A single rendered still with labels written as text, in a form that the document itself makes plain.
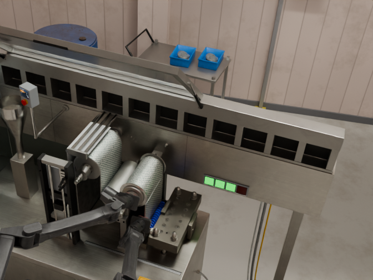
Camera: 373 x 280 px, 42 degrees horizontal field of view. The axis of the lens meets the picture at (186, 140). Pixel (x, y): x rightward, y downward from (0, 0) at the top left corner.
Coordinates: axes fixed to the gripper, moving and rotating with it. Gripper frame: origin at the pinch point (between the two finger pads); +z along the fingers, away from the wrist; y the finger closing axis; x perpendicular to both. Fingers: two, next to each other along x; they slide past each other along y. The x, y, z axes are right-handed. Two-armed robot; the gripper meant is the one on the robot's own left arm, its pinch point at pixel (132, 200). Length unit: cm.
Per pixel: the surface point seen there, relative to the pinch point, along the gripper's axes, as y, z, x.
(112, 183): -15.2, 10.5, 3.8
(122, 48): -125, 267, 115
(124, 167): -14.5, 20.5, 12.3
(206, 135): 23.6, 14.7, 39.9
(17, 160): -73, 19, -1
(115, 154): -18.9, 12.3, 18.1
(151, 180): 4.0, 9.9, 10.9
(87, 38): -130, 187, 102
